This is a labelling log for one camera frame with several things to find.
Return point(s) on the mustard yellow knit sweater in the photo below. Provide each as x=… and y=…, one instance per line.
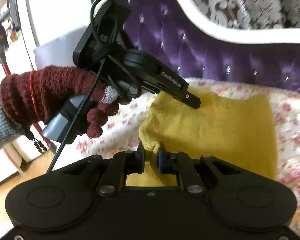
x=240, y=132

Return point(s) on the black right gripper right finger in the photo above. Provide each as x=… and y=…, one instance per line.
x=180, y=165

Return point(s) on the red grey stick vacuum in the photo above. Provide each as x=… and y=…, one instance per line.
x=12, y=13

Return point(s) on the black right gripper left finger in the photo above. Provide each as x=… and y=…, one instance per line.
x=121, y=165

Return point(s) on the left hand maroon knit glove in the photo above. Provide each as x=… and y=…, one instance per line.
x=38, y=95

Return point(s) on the purple tufted headboard white frame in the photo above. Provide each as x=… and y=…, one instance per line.
x=182, y=37

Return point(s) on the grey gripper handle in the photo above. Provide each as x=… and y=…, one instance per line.
x=58, y=126

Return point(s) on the grey square pillow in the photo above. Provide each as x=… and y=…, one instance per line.
x=59, y=51

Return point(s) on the floral quilted bedspread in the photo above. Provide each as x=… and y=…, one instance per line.
x=121, y=132

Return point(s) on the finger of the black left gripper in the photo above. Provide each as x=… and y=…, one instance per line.
x=187, y=98

